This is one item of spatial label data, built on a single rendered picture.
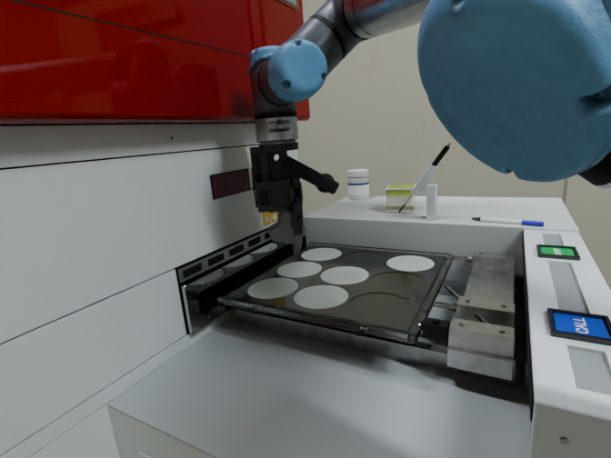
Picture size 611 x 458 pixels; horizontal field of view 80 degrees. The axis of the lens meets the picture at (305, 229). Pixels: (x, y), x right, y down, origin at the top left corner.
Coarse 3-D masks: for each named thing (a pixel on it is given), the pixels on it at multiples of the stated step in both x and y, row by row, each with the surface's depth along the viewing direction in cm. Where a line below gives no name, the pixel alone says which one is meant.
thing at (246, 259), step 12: (252, 252) 81; (264, 252) 84; (228, 264) 74; (240, 264) 77; (276, 264) 92; (204, 276) 68; (216, 276) 71; (180, 288) 65; (192, 288) 66; (204, 288) 68; (192, 300) 66; (192, 312) 66; (204, 312) 69; (216, 312) 72; (192, 324) 66; (204, 324) 69
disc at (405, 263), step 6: (396, 258) 82; (402, 258) 82; (408, 258) 81; (414, 258) 81; (420, 258) 81; (426, 258) 81; (390, 264) 78; (396, 264) 78; (402, 264) 78; (408, 264) 78; (414, 264) 77; (420, 264) 77; (426, 264) 77; (432, 264) 77; (402, 270) 75; (408, 270) 75; (414, 270) 74; (420, 270) 74
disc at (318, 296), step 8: (304, 288) 70; (312, 288) 69; (320, 288) 69; (328, 288) 69; (336, 288) 69; (296, 296) 66; (304, 296) 66; (312, 296) 66; (320, 296) 66; (328, 296) 65; (336, 296) 65; (344, 296) 65; (304, 304) 63; (312, 304) 63; (320, 304) 62; (328, 304) 62; (336, 304) 62
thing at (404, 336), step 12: (216, 300) 68; (228, 300) 67; (240, 300) 66; (264, 312) 63; (276, 312) 61; (288, 312) 60; (324, 324) 57; (336, 324) 56; (348, 324) 55; (384, 336) 52; (396, 336) 51; (408, 336) 51
